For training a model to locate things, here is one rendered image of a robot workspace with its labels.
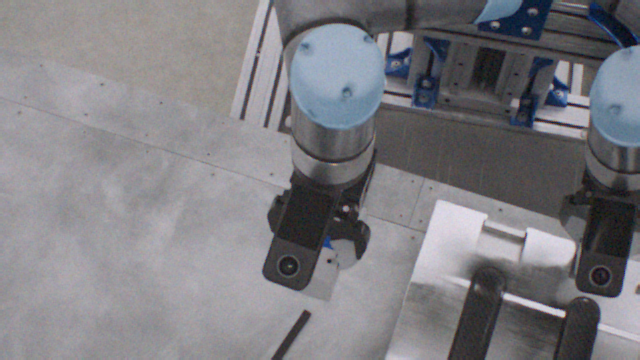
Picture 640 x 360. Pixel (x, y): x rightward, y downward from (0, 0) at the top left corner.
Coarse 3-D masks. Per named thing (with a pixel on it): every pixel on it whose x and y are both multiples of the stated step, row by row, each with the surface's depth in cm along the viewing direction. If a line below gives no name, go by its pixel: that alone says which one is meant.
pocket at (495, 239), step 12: (480, 228) 143; (492, 228) 142; (504, 228) 142; (480, 240) 143; (492, 240) 143; (504, 240) 143; (516, 240) 143; (492, 252) 142; (504, 252) 142; (516, 252) 142
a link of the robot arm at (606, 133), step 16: (608, 64) 103; (624, 64) 103; (608, 80) 103; (624, 80) 102; (592, 96) 106; (608, 96) 102; (624, 96) 102; (592, 112) 106; (608, 112) 102; (624, 112) 102; (592, 128) 108; (608, 128) 104; (624, 128) 103; (592, 144) 110; (608, 144) 107; (624, 144) 105; (608, 160) 110; (624, 160) 108
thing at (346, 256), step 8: (360, 216) 128; (336, 240) 124; (344, 240) 124; (336, 248) 126; (344, 248) 125; (352, 248) 125; (336, 256) 128; (344, 256) 127; (352, 256) 126; (344, 264) 128; (352, 264) 128
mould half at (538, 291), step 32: (448, 224) 140; (480, 224) 140; (448, 256) 138; (480, 256) 139; (544, 256) 139; (416, 288) 137; (448, 288) 137; (512, 288) 137; (544, 288) 137; (576, 288) 137; (416, 320) 135; (448, 320) 135; (512, 320) 136; (544, 320) 136; (608, 320) 136; (416, 352) 134; (448, 352) 134; (512, 352) 134; (544, 352) 134; (608, 352) 134
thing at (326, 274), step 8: (328, 240) 133; (328, 248) 132; (320, 256) 130; (328, 256) 130; (320, 264) 130; (328, 264) 130; (336, 264) 130; (320, 272) 130; (328, 272) 130; (336, 272) 131; (312, 280) 130; (320, 280) 130; (328, 280) 129; (336, 280) 134; (312, 288) 132; (320, 288) 131; (328, 288) 131; (312, 296) 134; (320, 296) 133; (328, 296) 132
